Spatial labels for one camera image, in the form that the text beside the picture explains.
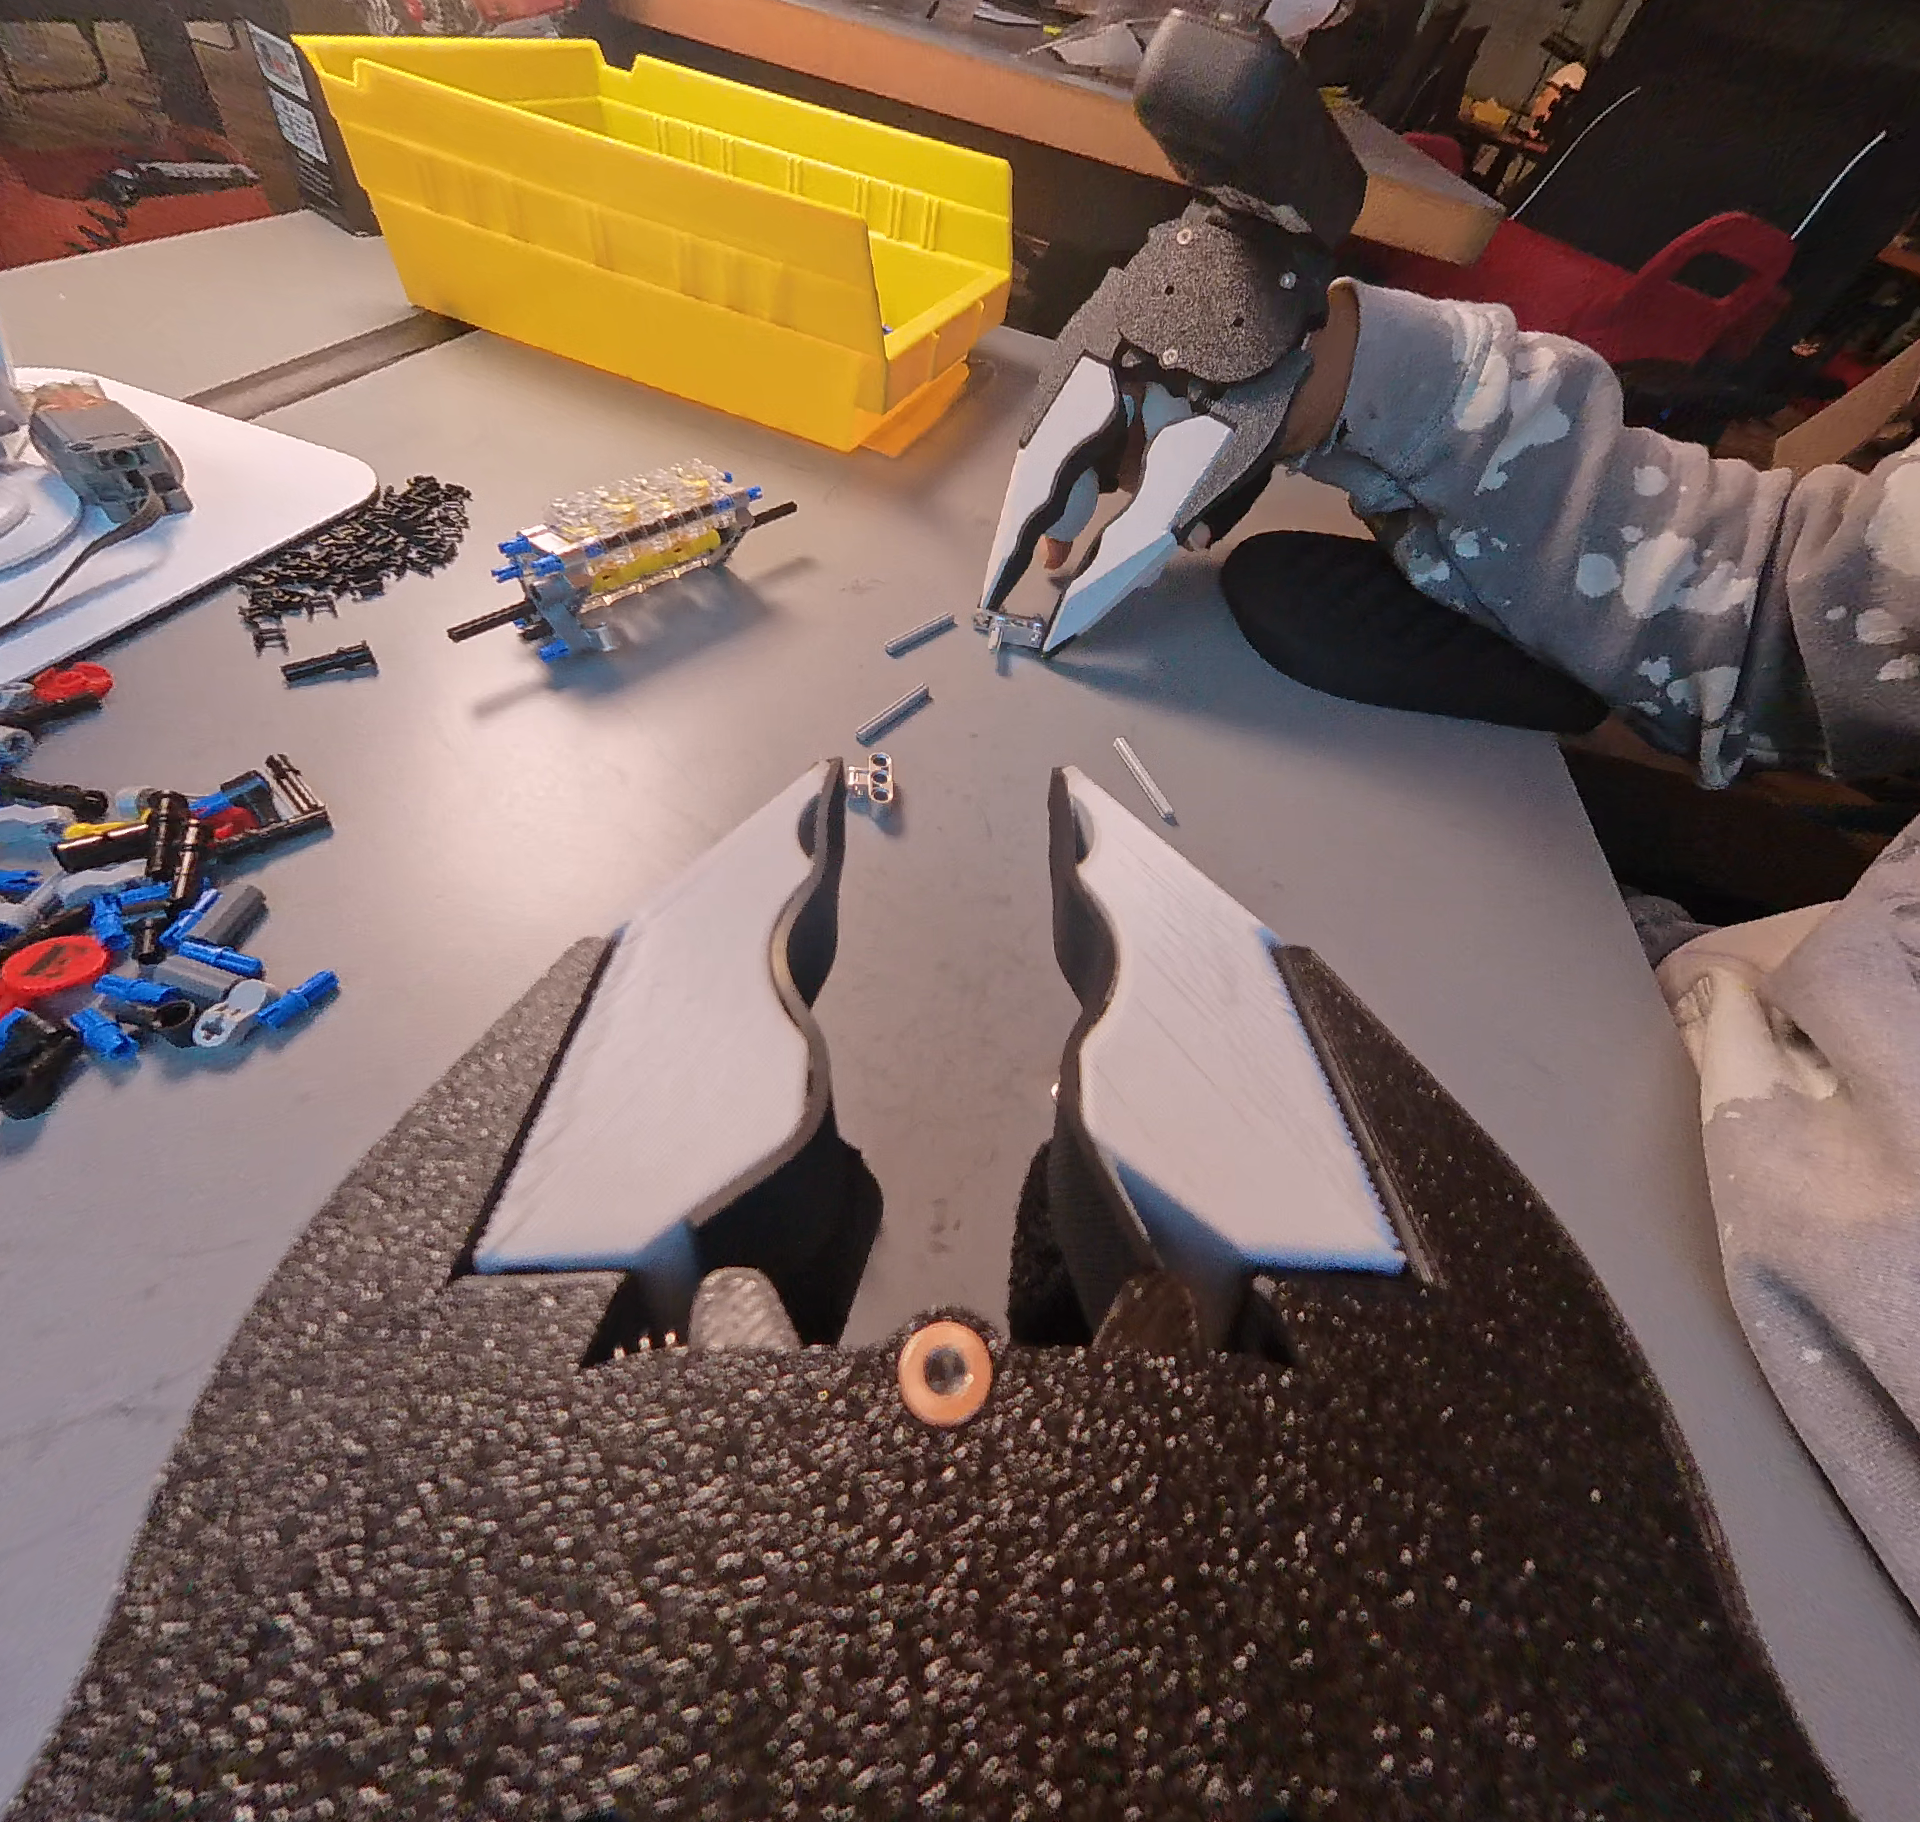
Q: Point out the pile of mixed toy parts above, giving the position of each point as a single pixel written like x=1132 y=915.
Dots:
x=150 y=937

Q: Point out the red chair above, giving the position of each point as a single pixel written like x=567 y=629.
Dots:
x=1695 y=277

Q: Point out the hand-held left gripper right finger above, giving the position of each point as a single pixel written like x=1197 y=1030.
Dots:
x=1216 y=1072

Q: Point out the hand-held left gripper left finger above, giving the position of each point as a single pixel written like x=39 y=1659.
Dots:
x=675 y=1042

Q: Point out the pile of black toy pins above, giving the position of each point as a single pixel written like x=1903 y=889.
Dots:
x=361 y=548

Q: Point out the person's right forearm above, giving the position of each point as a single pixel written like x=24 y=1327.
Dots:
x=1575 y=503

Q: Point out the single black toy pin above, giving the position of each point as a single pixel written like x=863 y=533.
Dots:
x=327 y=663

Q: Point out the grey toy connector piece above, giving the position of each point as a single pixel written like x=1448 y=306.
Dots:
x=1013 y=631

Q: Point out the grey desk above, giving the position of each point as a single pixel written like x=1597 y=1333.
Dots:
x=450 y=832

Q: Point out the clear toy engine block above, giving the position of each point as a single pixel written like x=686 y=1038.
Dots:
x=631 y=557

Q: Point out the wooden workbench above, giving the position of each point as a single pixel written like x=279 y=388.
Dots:
x=976 y=83

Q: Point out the yellow plastic bin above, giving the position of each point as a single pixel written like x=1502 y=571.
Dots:
x=631 y=232

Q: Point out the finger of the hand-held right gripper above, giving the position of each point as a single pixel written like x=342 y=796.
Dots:
x=1163 y=503
x=1036 y=482

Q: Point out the grey toy motor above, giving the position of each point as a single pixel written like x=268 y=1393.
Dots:
x=105 y=443

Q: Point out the light grey toy axle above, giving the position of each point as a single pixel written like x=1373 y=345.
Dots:
x=1144 y=779

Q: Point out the person's right hand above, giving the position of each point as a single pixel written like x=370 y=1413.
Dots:
x=1076 y=512

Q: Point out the grey three-hole toy connector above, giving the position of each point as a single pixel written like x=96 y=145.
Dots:
x=875 y=782

